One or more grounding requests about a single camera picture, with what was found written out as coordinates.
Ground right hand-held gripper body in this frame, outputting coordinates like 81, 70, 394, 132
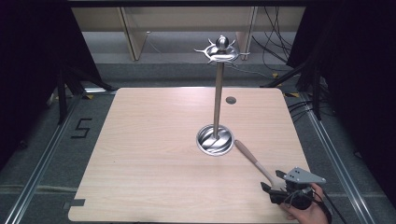
269, 166, 327, 210

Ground black metal stand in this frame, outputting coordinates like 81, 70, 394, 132
261, 60, 323, 121
55, 63, 117, 126

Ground aluminium floor rail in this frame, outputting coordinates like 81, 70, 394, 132
299, 92, 375, 224
2, 92, 82, 224

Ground bundle of black cables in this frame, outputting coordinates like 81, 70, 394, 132
251, 6, 297, 64

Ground beige wooden bench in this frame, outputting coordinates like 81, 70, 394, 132
70, 6, 306, 63

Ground black floor cables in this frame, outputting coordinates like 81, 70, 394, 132
287, 98, 316, 123

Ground person's right hand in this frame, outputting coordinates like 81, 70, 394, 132
278, 182, 332, 224

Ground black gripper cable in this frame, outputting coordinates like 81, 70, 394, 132
319, 189, 348, 224

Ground metal utensil stand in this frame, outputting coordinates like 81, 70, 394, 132
193, 35, 251, 158

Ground wooden spatula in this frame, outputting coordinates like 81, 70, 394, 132
233, 139, 288, 191

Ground black curtain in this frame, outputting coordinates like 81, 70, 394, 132
286, 0, 396, 200
0, 0, 104, 171

